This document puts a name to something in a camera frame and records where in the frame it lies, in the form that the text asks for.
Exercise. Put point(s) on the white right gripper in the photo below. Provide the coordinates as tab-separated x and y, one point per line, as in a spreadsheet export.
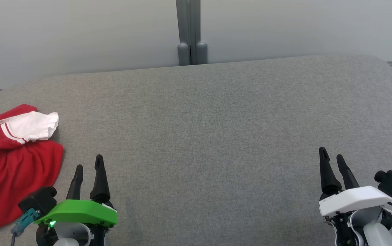
353	200

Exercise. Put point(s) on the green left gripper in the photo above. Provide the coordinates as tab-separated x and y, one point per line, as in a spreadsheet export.
79	212

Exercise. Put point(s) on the red shorts white stripe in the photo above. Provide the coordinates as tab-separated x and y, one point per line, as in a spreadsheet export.
11	177

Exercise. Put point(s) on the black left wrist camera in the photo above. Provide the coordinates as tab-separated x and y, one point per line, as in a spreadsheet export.
38	201

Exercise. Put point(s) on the grey partition post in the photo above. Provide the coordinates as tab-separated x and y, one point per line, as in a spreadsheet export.
184	27

